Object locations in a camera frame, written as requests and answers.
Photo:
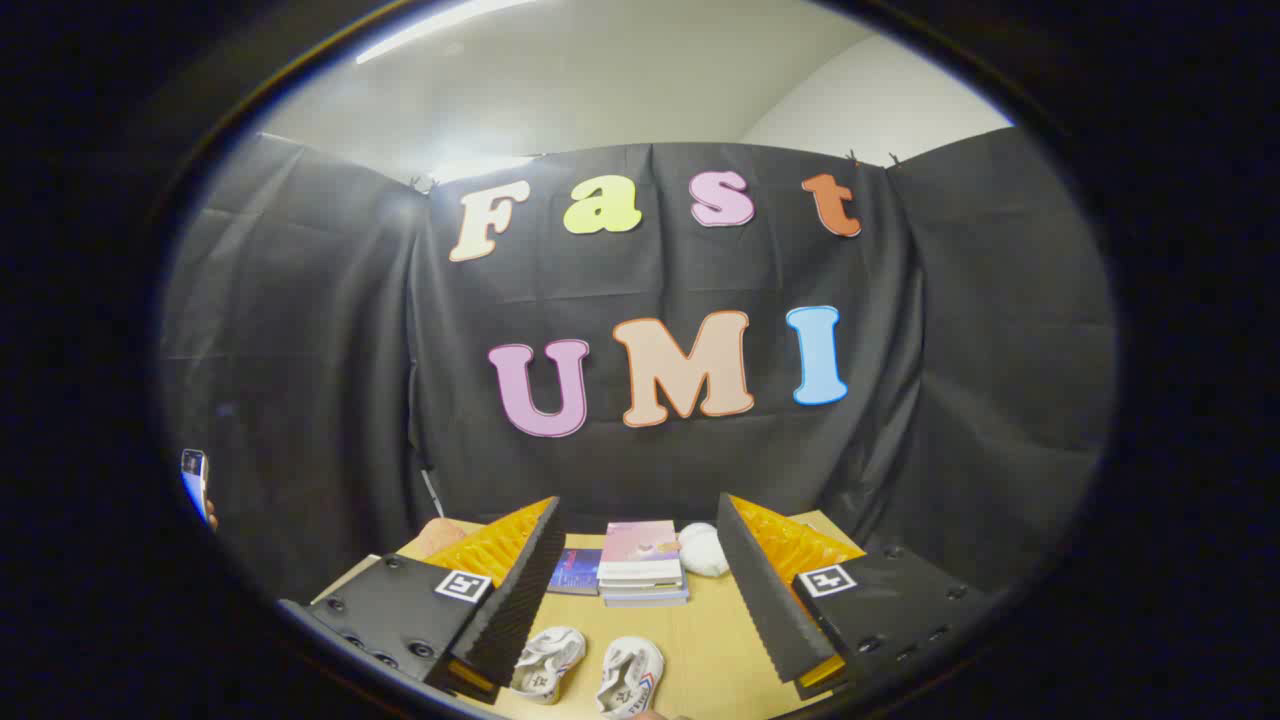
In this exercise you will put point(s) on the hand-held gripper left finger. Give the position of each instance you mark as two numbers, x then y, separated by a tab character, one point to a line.
520	590

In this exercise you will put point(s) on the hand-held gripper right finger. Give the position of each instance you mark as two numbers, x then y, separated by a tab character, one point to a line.
760	590

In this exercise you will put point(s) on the white canvas shoe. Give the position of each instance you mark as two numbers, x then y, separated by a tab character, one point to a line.
630	677
548	665

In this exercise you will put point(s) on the blue cover book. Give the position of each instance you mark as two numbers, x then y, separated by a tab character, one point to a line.
578	570

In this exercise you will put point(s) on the white fluffy ball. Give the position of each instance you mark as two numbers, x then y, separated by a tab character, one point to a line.
703	550

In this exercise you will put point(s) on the orange fuzzy ball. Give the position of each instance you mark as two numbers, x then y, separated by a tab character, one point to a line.
440	535

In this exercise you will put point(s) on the grey-blue cover book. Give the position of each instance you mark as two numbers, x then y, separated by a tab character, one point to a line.
647	600

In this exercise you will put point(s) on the white cover book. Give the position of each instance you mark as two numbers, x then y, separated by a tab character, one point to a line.
642	588

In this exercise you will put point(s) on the pink cover book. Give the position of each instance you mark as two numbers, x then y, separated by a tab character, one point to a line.
640	545

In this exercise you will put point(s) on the black backdrop cloth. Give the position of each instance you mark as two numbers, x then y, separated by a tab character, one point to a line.
350	350

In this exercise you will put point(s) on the smartphone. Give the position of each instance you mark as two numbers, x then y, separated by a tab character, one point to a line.
193	480

